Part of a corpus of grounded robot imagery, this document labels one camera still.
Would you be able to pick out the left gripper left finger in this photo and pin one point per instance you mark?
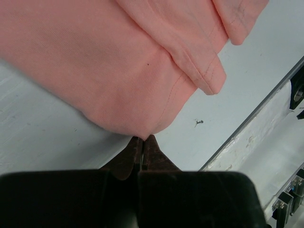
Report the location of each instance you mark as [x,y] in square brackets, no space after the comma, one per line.
[93,198]

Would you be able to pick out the white foam block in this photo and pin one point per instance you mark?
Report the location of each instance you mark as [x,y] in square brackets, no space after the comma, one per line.
[269,149]

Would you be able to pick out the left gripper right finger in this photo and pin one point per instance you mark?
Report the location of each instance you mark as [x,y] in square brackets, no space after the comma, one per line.
[170,198]

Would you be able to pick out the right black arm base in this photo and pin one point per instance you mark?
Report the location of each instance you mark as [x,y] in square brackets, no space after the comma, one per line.
[297,83]

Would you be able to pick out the pink polo shirt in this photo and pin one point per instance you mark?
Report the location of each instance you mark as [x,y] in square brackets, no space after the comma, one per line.
[128,65]

